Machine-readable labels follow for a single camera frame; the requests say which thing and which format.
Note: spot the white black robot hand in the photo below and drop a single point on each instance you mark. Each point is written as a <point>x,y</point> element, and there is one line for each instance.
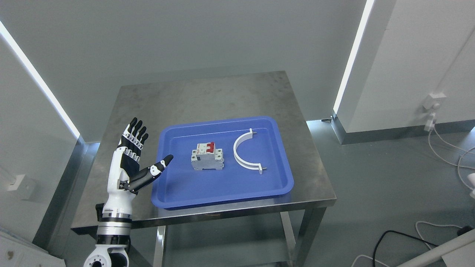
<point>125,177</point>

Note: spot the grey red circuit breaker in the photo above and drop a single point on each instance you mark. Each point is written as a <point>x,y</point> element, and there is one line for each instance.
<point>207,156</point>

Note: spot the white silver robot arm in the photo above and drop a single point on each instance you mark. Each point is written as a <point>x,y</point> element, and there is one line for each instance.
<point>113,239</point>

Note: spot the blue plastic tray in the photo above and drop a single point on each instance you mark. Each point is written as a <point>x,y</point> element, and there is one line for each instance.
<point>180,186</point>

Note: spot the stainless steel table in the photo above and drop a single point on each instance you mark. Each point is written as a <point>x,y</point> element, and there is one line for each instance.
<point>161,105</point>

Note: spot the white wall box left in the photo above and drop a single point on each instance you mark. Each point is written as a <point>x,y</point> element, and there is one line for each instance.
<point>23,188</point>

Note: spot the white curved plastic bracket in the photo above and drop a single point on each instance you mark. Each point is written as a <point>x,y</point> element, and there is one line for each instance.
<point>246,150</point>

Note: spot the white wall socket with plug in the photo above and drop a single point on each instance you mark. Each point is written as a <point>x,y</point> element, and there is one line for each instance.
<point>431,104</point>

